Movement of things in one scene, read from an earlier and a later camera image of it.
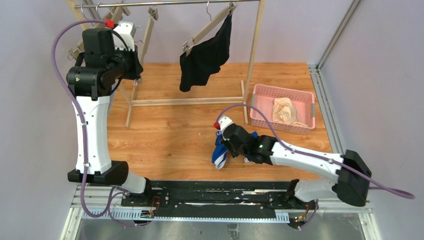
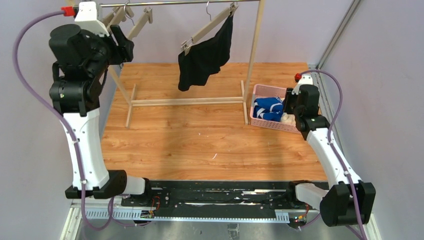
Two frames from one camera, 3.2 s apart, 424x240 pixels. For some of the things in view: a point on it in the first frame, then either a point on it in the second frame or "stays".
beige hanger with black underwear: x=226 y=12 stays
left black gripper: x=135 y=66 to x=122 y=43
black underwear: x=205 y=58 stays
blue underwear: x=219 y=155 to x=270 y=108
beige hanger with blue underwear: x=153 y=15 to x=148 y=14
